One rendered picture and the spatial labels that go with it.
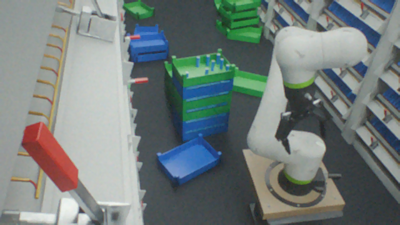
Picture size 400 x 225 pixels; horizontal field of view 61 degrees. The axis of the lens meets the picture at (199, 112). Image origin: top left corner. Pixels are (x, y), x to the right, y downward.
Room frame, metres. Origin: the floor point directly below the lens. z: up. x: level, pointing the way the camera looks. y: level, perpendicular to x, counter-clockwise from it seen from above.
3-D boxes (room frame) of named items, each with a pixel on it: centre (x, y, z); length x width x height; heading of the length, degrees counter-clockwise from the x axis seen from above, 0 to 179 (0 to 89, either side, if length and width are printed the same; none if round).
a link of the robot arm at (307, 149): (0.95, -0.40, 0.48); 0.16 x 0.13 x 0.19; 71
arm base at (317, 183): (0.95, -0.47, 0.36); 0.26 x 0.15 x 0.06; 91
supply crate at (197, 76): (1.64, 0.00, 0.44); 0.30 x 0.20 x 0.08; 113
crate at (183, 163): (1.31, 0.05, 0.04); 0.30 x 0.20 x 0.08; 128
